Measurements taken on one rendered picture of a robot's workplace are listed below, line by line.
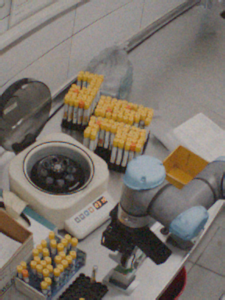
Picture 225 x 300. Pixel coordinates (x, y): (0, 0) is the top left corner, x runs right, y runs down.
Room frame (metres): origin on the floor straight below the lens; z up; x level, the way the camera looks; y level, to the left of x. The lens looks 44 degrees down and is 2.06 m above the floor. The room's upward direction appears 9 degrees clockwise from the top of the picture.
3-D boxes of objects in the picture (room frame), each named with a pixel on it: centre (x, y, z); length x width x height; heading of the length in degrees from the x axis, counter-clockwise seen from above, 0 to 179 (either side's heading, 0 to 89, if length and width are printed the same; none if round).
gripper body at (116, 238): (0.73, -0.06, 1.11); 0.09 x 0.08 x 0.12; 64
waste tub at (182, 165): (1.10, -0.22, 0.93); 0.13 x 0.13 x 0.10; 60
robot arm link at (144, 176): (0.73, -0.07, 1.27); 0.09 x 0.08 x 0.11; 53
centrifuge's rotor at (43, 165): (1.00, 0.14, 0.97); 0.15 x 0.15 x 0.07
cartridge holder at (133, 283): (0.72, -0.08, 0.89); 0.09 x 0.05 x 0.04; 64
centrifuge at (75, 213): (0.99, 0.12, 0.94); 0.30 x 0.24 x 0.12; 55
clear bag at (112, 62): (1.53, 0.06, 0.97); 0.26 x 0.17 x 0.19; 170
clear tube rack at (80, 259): (0.70, 0.11, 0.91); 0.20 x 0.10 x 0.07; 154
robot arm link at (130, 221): (0.73, -0.07, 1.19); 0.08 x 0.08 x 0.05
